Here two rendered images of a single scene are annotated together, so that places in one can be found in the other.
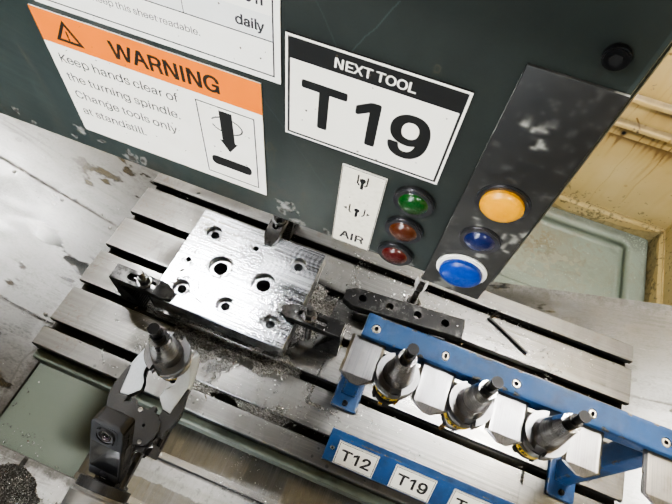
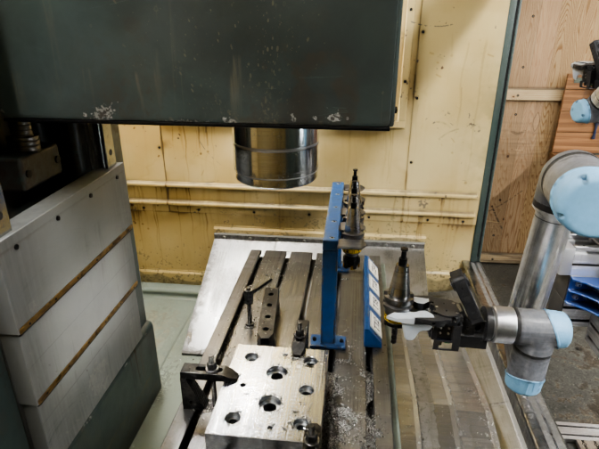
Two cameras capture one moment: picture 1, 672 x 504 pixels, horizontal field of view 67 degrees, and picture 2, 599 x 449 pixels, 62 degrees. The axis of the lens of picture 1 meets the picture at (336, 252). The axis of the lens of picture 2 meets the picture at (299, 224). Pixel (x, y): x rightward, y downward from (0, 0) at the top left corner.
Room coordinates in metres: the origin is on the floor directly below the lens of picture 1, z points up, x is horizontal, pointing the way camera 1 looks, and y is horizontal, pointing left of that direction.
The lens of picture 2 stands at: (0.52, 1.06, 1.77)
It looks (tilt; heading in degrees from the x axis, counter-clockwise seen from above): 23 degrees down; 264
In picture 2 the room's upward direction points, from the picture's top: straight up
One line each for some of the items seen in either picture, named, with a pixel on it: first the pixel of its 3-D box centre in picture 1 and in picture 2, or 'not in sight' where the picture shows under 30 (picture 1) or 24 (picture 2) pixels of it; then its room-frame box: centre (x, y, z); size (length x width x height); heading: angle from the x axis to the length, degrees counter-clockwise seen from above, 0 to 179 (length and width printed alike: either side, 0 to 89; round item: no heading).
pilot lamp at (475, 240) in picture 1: (479, 240); not in sight; (0.19, -0.09, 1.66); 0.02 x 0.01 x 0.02; 77
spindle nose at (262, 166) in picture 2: not in sight; (275, 145); (0.46, 0.15, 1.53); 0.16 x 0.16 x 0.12
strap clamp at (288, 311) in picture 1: (312, 325); (299, 345); (0.40, 0.02, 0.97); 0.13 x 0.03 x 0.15; 77
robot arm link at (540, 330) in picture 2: not in sight; (538, 329); (-0.06, 0.27, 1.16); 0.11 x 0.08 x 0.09; 168
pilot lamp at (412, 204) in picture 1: (413, 203); not in sight; (0.20, -0.04, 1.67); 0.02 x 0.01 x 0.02; 77
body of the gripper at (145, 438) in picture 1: (127, 448); (458, 323); (0.09, 0.24, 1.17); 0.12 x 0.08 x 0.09; 168
